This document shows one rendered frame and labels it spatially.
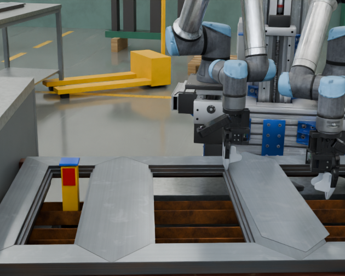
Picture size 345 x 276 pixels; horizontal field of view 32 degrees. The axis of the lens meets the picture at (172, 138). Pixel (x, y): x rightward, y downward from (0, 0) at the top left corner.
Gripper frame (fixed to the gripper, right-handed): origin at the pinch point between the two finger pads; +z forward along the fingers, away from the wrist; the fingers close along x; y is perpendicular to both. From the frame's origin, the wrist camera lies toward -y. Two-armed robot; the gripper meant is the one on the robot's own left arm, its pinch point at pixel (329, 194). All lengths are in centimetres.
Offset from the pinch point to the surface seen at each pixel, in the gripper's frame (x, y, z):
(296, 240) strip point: 27.3, 16.6, 0.7
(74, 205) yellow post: -19, 78, 11
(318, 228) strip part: 20.7, 9.1, 0.7
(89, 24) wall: -1039, 166, 78
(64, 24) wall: -1047, 216, 80
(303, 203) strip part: 4.8, 9.2, 0.7
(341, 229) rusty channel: -5.4, -6.7, 14.1
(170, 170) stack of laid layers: -27, 46, 2
